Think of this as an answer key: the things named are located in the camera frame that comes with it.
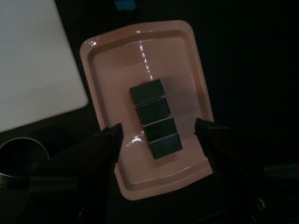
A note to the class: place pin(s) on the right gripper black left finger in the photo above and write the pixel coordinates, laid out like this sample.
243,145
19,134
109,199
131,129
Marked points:
77,175

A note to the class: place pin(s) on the blue tape square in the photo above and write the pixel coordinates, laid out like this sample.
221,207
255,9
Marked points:
124,4

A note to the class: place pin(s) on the pink rectangular plastic plate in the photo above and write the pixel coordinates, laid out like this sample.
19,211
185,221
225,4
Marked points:
116,73

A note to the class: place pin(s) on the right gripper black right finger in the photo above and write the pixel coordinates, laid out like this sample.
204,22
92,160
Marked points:
233,163

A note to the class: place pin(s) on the small black silver cup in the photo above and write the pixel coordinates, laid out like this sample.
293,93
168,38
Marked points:
15,178

